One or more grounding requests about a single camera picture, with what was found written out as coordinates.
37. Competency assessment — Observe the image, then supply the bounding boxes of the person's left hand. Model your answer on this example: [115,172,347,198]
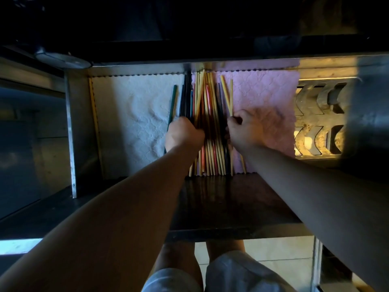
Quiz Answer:
[164,117,205,153]

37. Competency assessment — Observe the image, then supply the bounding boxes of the person's right hand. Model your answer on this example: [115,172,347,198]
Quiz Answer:
[226,109,267,153]

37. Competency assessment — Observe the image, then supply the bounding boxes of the pile of coloured chopsticks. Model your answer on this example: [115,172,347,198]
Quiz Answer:
[179,70,229,177]

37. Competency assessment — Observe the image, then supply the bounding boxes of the yellow wooden chopstick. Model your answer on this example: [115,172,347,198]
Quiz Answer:
[220,75,247,174]

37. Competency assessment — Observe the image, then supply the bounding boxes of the person's right forearm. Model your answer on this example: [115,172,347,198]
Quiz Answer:
[242,144,389,292]

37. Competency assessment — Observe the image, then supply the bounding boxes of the person's left forearm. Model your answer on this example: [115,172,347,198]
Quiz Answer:
[0,144,203,292]

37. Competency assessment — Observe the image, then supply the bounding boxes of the dark green chopstick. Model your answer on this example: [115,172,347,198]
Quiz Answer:
[164,85,178,155]

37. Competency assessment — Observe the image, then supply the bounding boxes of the pink textured cloth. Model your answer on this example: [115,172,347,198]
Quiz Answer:
[191,69,300,175]

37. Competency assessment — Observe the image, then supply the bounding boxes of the white textured cloth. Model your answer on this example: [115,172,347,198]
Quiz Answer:
[91,73,186,180]

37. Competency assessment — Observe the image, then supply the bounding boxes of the perforated metal panel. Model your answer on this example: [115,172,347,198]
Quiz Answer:
[294,77,363,159]

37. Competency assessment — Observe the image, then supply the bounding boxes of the person's right leg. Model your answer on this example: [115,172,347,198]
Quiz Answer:
[206,239,246,262]

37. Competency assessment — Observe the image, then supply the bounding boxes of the person's leg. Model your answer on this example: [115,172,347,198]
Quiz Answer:
[150,242,203,289]
[206,239,246,262]

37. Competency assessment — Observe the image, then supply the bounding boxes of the person's left leg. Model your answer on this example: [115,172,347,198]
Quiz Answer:
[150,242,203,289]

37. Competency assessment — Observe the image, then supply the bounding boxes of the round metal lid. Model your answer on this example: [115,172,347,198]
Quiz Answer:
[34,48,92,70]

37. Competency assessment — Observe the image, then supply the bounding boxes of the grey shorts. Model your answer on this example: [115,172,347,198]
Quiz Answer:
[141,250,298,292]

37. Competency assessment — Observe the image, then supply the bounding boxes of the steel table leg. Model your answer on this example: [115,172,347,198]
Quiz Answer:
[310,237,323,292]

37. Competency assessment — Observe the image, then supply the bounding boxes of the steel shelf rail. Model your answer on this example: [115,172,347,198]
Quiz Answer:
[87,53,389,77]

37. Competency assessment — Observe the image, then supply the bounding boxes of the steel upright post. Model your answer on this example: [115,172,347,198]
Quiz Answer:
[64,71,78,199]

